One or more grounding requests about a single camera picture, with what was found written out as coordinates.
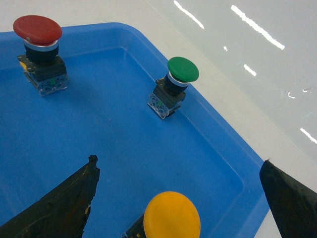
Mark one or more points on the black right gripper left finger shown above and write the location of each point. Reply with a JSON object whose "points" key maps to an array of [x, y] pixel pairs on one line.
{"points": [[61, 213]]}

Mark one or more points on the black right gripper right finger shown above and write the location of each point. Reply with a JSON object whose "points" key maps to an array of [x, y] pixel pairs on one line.
{"points": [[293, 205]]}

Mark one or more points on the yellow mushroom push button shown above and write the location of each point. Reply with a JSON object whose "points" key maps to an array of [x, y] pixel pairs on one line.
{"points": [[168, 215]]}

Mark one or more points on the red mushroom push button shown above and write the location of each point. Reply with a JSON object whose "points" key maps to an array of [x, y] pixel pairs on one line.
{"points": [[42, 65]]}

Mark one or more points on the blue plastic tray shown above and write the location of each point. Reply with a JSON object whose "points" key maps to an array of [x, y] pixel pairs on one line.
{"points": [[112, 69]]}

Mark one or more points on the green mushroom push button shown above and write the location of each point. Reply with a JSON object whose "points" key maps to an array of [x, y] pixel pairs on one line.
{"points": [[169, 92]]}

